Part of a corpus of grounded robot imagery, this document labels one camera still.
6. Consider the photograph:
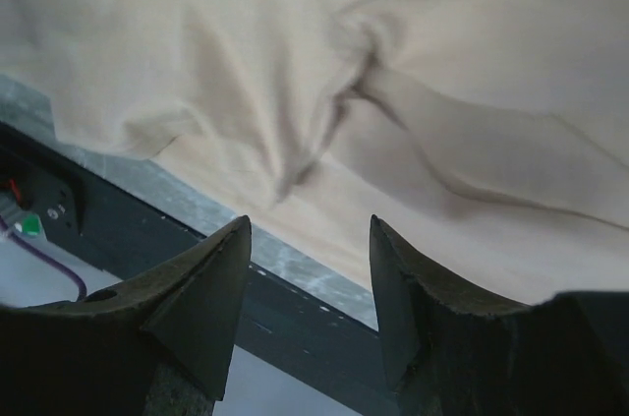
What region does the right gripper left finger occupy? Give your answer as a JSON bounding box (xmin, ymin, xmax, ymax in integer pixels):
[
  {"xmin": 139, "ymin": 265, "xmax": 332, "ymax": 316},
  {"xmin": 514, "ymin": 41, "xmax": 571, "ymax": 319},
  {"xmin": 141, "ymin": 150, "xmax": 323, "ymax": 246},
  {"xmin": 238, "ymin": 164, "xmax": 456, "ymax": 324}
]
[{"xmin": 1, "ymin": 216, "xmax": 252, "ymax": 415}]

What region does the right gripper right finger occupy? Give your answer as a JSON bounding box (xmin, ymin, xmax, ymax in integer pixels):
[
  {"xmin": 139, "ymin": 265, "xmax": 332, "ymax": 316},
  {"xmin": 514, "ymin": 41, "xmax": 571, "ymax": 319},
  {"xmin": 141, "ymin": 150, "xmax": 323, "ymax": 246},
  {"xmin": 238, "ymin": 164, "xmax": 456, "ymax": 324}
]
[{"xmin": 370, "ymin": 217, "xmax": 628, "ymax": 415}]

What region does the beige t-shirt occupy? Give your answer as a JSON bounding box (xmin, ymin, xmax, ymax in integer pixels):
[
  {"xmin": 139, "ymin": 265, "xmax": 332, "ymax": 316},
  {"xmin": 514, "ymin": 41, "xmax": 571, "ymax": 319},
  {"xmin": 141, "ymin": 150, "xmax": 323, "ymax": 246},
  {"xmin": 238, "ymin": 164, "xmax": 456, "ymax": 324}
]
[{"xmin": 1, "ymin": 0, "xmax": 628, "ymax": 303}]

